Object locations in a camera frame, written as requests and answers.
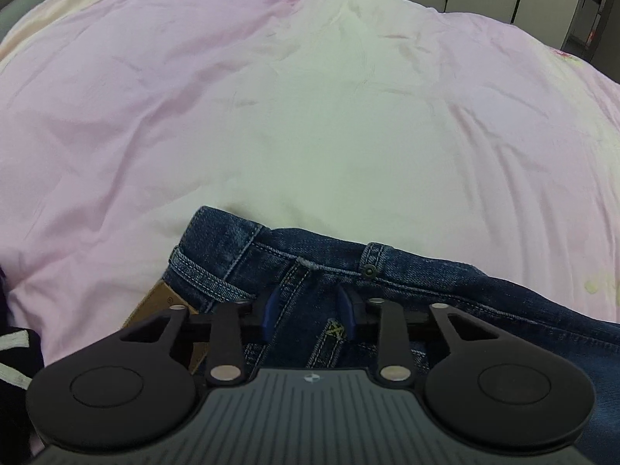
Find blue denim pants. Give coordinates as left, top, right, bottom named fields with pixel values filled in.
left=123, top=205, right=620, bottom=465

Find pink floral blanket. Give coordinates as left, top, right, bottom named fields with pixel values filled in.
left=0, top=0, right=620, bottom=456

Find hallway cabinet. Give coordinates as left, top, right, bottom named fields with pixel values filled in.
left=564, top=0, right=615, bottom=59

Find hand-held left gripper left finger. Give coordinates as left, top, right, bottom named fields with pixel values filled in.
left=117, top=283, right=282, bottom=389

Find black garment with white stripes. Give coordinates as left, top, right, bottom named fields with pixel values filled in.
left=0, top=264, right=47, bottom=465

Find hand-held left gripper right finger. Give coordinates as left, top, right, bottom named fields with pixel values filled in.
left=336, top=284, right=501, bottom=387

